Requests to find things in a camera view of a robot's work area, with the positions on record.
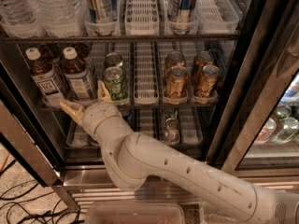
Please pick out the front green soda can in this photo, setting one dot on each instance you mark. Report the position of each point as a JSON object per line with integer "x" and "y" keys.
{"x": 115, "y": 83}

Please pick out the open fridge door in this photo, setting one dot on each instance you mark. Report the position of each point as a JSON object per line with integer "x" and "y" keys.
{"x": 21, "y": 138}

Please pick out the clear water bottle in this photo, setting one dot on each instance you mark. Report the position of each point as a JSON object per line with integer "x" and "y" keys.
{"x": 60, "y": 17}
{"x": 19, "y": 20}

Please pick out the right tall blue can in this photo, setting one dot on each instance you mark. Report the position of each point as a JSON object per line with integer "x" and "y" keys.
{"x": 180, "y": 16}

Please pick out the rear right blue can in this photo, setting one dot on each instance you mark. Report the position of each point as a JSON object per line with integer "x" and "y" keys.
{"x": 127, "y": 116}

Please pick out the rear silver can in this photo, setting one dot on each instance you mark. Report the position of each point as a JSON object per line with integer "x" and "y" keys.
{"x": 169, "y": 113}

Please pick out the top wire shelf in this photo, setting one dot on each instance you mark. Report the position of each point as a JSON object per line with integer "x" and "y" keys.
{"x": 118, "y": 38}

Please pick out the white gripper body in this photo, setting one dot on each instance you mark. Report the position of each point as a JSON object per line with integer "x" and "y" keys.
{"x": 99, "y": 116}

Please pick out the right clear plastic bin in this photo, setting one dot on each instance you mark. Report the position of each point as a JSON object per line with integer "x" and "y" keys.
{"x": 212, "y": 215}

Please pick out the rear left orange can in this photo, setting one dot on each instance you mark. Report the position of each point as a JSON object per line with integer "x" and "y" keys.
{"x": 174, "y": 58}

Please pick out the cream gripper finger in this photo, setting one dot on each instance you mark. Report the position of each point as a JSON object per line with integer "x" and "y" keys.
{"x": 73, "y": 110}
{"x": 102, "y": 92}

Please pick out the empty white tray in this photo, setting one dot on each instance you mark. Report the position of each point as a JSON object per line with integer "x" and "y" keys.
{"x": 146, "y": 83}
{"x": 141, "y": 17}

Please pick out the rear right orange can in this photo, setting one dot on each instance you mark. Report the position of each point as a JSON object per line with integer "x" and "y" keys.
{"x": 199, "y": 61}

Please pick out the empty white middle tray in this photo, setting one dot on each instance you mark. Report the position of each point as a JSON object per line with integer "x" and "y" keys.
{"x": 146, "y": 83}

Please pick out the left clear water bottle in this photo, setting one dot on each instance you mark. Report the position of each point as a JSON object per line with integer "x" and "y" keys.
{"x": 19, "y": 20}

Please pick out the right clear water bottle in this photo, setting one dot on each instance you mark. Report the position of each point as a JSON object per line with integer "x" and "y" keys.
{"x": 60, "y": 17}

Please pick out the red white can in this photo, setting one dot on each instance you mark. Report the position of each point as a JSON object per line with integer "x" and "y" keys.
{"x": 264, "y": 134}

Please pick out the front left orange can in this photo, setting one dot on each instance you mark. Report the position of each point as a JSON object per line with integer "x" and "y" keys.
{"x": 176, "y": 82}

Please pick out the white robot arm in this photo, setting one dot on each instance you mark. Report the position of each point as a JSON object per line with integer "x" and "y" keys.
{"x": 131, "y": 157}

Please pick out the green can right fridge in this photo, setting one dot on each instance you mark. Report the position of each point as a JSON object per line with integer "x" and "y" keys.
{"x": 290, "y": 126}

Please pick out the silver can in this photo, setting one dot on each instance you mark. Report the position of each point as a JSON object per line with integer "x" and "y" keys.
{"x": 169, "y": 113}
{"x": 171, "y": 131}

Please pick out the orange can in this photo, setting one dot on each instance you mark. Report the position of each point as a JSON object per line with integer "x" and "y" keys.
{"x": 207, "y": 82}
{"x": 199, "y": 61}
{"x": 174, "y": 58}
{"x": 176, "y": 82}

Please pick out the front silver can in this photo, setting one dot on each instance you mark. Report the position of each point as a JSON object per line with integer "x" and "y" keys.
{"x": 171, "y": 131}

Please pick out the middle wire shelf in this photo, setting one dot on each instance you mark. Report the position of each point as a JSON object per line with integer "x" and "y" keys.
{"x": 45, "y": 108}

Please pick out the tall blue can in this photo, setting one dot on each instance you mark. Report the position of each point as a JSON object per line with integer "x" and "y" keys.
{"x": 102, "y": 18}
{"x": 180, "y": 16}

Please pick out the front right orange can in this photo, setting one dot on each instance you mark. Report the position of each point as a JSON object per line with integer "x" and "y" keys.
{"x": 207, "y": 82}

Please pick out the tea bottle blue label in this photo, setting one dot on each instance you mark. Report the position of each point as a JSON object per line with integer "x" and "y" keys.
{"x": 78, "y": 75}

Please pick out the left tall blue can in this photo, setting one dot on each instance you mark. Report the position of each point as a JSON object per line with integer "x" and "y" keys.
{"x": 102, "y": 18}

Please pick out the empty white top tray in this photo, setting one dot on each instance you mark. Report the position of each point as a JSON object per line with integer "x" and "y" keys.
{"x": 141, "y": 17}

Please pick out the tea bottle white label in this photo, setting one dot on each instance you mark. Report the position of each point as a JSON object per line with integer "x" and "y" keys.
{"x": 47, "y": 77}

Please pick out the wire shelf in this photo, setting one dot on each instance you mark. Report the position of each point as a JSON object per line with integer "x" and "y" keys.
{"x": 45, "y": 108}
{"x": 118, "y": 38}

